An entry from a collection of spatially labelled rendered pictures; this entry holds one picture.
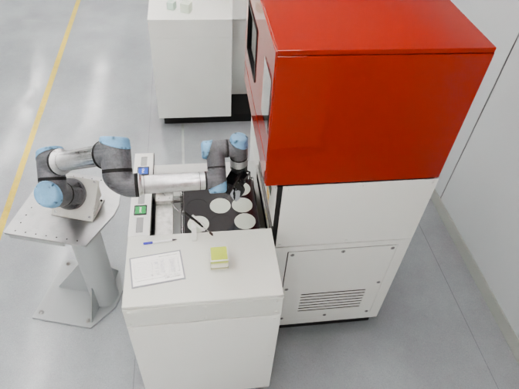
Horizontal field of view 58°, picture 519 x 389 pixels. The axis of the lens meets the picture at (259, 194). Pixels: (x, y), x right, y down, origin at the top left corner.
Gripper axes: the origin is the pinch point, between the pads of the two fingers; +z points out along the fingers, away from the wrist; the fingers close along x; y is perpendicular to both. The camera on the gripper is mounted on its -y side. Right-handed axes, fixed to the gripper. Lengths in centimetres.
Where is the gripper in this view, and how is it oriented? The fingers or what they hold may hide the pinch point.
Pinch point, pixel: (234, 199)
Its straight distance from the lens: 213.0
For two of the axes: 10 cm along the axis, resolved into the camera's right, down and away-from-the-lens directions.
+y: 5.0, -6.0, 6.3
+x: -8.7, -3.9, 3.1
